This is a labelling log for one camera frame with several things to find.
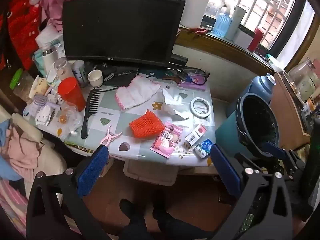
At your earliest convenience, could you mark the white can blue print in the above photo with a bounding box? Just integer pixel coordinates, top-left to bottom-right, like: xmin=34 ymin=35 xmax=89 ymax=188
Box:
xmin=72 ymin=60 xmax=88 ymax=88

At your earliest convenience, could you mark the clear jar green lid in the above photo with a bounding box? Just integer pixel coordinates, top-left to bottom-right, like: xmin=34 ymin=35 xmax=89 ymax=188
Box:
xmin=9 ymin=69 xmax=35 ymax=103

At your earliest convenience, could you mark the checkered floral tablecloth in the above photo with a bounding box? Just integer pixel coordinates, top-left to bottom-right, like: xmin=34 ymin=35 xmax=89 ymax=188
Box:
xmin=37 ymin=72 xmax=217 ymax=167

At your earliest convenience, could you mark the white flask silver top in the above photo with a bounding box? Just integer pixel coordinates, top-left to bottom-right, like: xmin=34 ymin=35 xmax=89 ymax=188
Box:
xmin=41 ymin=46 xmax=57 ymax=77

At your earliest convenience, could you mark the pink clothes peg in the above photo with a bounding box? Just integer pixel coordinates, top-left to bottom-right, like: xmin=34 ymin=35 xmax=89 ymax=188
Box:
xmin=100 ymin=125 xmax=123 ymax=147

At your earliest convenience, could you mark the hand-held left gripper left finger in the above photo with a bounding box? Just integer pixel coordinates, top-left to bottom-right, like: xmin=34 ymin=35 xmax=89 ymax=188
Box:
xmin=26 ymin=144 xmax=110 ymax=240

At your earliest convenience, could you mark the black computer monitor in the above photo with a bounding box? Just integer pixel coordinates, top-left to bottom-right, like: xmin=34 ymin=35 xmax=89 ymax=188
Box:
xmin=62 ymin=0 xmax=186 ymax=68

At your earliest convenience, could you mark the white cloth with pink trim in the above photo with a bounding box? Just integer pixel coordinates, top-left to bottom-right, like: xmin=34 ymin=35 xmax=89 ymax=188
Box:
xmin=115 ymin=76 xmax=161 ymax=110

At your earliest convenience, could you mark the wooden cabinet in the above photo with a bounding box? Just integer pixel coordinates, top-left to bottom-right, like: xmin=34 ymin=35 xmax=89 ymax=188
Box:
xmin=270 ymin=72 xmax=312 ymax=150

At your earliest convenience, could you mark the glass jar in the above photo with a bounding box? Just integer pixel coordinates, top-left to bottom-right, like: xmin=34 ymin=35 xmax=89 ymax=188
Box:
xmin=287 ymin=57 xmax=314 ymax=85

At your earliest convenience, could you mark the clear plastic bag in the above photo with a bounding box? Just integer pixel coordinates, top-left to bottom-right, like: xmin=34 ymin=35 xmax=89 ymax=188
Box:
xmin=56 ymin=102 xmax=84 ymax=140

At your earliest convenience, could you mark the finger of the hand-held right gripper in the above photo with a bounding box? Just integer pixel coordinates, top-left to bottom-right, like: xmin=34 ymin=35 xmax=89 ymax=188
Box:
xmin=264 ymin=141 xmax=307 ymax=180

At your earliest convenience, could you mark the light blue thermos jug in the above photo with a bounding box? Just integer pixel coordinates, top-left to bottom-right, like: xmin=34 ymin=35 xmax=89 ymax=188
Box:
xmin=226 ymin=73 xmax=277 ymax=117

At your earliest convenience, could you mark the purple box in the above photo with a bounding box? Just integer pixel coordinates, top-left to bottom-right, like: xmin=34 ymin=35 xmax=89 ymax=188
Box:
xmin=177 ymin=76 xmax=208 ymax=92

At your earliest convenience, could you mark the person's right leg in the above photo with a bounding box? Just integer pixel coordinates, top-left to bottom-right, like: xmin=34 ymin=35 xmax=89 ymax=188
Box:
xmin=152 ymin=204 xmax=214 ymax=240

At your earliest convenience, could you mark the white tissue pack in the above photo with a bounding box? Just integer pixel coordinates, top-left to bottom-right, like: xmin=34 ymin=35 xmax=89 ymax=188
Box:
xmin=35 ymin=26 xmax=64 ymax=53

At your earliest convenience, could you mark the orange foam net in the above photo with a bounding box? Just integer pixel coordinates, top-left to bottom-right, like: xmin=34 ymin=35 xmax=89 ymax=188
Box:
xmin=129 ymin=109 xmax=165 ymax=138

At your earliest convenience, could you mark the pale green appliance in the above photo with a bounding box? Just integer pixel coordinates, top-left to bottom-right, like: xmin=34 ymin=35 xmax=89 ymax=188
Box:
xmin=297 ymin=75 xmax=320 ymax=100

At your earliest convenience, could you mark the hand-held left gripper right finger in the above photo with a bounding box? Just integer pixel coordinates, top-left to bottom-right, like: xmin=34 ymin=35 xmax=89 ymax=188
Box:
xmin=210 ymin=144 xmax=293 ymax=240

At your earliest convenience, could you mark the person's leg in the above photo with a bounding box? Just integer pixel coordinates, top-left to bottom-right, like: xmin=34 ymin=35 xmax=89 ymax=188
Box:
xmin=119 ymin=199 xmax=152 ymax=240
xmin=152 ymin=204 xmax=214 ymax=240

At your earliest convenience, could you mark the small white box red label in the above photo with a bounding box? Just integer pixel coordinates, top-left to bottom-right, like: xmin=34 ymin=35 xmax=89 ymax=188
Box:
xmin=185 ymin=124 xmax=207 ymax=146

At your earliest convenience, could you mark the red plastic cup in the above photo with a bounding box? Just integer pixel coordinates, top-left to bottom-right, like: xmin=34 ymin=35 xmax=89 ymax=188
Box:
xmin=57 ymin=77 xmax=87 ymax=112

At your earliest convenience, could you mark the small purple device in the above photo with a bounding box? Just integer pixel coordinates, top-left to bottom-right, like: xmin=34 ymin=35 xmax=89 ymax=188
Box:
xmin=32 ymin=94 xmax=60 ymax=111

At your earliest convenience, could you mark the white tape roll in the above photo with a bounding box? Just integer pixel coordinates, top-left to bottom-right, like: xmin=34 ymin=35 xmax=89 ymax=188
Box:
xmin=190 ymin=97 xmax=213 ymax=118

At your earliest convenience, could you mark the red bottle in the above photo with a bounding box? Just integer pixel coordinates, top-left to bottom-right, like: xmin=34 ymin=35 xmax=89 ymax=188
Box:
xmin=247 ymin=28 xmax=265 ymax=52

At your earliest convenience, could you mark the large white bottle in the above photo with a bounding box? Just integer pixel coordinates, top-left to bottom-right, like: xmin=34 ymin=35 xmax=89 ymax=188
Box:
xmin=179 ymin=0 xmax=213 ymax=28

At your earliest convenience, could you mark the white paper cup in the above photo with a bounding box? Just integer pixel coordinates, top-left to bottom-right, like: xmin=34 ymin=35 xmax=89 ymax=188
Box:
xmin=87 ymin=69 xmax=103 ymax=88

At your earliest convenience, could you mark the person's left leg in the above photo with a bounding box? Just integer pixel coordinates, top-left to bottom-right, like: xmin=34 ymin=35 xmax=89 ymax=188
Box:
xmin=119 ymin=199 xmax=152 ymax=240

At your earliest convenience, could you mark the red garment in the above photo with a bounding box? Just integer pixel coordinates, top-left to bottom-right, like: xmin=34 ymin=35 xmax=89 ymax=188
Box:
xmin=0 ymin=0 xmax=43 ymax=70

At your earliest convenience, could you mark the pale green cylinder container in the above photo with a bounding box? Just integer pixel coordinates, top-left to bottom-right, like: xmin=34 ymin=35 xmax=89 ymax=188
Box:
xmin=229 ymin=5 xmax=247 ymax=40

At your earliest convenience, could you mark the beige bottle clear cap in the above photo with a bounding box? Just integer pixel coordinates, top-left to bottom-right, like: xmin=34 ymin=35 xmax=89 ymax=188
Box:
xmin=54 ymin=57 xmax=75 ymax=82

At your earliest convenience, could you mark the blue spray bottle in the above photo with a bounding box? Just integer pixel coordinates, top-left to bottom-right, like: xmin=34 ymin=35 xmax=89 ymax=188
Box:
xmin=212 ymin=1 xmax=234 ymax=37

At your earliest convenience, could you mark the blue and white wrapper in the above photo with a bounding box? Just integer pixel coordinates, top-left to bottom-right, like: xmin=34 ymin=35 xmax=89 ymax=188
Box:
xmin=194 ymin=139 xmax=213 ymax=158

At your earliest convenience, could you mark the pile of clothes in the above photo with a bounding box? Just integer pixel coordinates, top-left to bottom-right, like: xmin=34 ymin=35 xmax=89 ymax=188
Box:
xmin=0 ymin=119 xmax=44 ymax=182

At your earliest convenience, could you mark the blue trash bin black liner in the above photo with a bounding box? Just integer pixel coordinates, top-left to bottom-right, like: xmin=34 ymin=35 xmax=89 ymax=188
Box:
xmin=215 ymin=93 xmax=280 ymax=161

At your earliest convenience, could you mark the pink snack packet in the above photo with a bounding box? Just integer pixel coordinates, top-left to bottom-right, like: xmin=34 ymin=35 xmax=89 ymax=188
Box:
xmin=150 ymin=122 xmax=184 ymax=159

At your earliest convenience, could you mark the beige plastic storage box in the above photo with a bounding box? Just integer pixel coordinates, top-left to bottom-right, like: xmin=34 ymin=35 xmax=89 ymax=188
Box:
xmin=124 ymin=159 xmax=178 ymax=187

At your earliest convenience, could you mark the black comb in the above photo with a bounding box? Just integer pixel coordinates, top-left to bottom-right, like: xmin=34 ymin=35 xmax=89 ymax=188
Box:
xmin=80 ymin=88 xmax=102 ymax=139

